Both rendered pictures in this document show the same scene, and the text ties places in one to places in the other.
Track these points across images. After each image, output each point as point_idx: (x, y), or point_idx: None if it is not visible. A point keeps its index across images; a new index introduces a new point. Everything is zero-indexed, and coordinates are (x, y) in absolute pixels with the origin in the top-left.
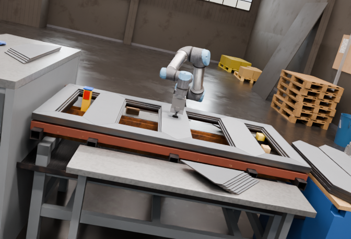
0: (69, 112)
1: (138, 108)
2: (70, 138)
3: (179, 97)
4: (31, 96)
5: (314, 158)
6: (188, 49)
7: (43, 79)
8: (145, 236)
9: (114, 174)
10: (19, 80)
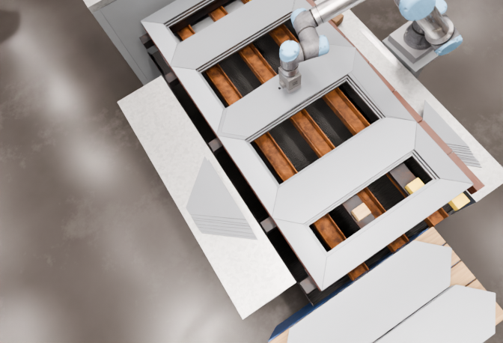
0: None
1: None
2: None
3: (281, 73)
4: (141, 2)
5: (373, 288)
6: None
7: None
8: None
9: (137, 132)
10: (96, 3)
